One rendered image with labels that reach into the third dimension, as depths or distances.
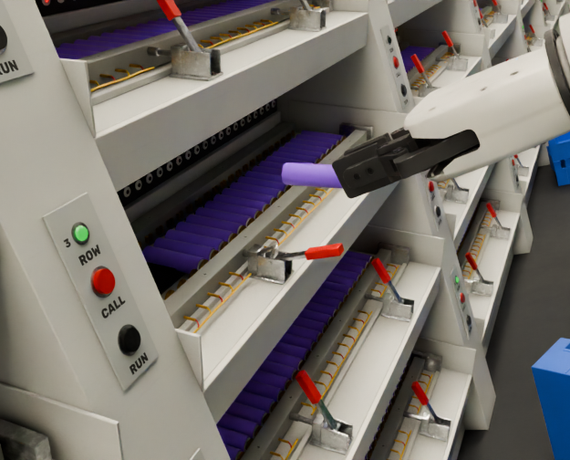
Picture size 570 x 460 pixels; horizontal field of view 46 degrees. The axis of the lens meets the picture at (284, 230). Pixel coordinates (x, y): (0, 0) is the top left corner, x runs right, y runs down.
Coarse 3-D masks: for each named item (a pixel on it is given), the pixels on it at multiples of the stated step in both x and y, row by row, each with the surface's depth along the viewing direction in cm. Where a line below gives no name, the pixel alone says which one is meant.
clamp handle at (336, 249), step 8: (272, 248) 64; (312, 248) 63; (320, 248) 62; (328, 248) 61; (336, 248) 61; (272, 256) 64; (280, 256) 64; (288, 256) 64; (296, 256) 63; (304, 256) 63; (312, 256) 62; (320, 256) 62; (328, 256) 62
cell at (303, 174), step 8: (288, 168) 54; (296, 168) 54; (304, 168) 53; (312, 168) 53; (320, 168) 53; (328, 168) 53; (288, 176) 54; (296, 176) 54; (304, 176) 53; (312, 176) 53; (320, 176) 53; (328, 176) 53; (336, 176) 52; (288, 184) 55; (296, 184) 54; (304, 184) 54; (312, 184) 54; (320, 184) 53; (328, 184) 53; (336, 184) 53
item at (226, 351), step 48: (240, 144) 92; (336, 192) 84; (384, 192) 92; (288, 240) 72; (336, 240) 75; (240, 288) 63; (288, 288) 63; (192, 336) 48; (240, 336) 56; (240, 384) 56
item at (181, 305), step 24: (288, 192) 78; (312, 192) 81; (264, 216) 72; (288, 216) 76; (240, 240) 67; (264, 240) 70; (216, 264) 63; (240, 264) 66; (192, 288) 59; (216, 288) 62; (168, 312) 55; (192, 312) 58
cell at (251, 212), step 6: (210, 204) 76; (216, 204) 76; (222, 204) 76; (228, 204) 76; (222, 210) 76; (228, 210) 75; (234, 210) 75; (240, 210) 75; (246, 210) 75; (252, 210) 75; (258, 210) 75; (252, 216) 74
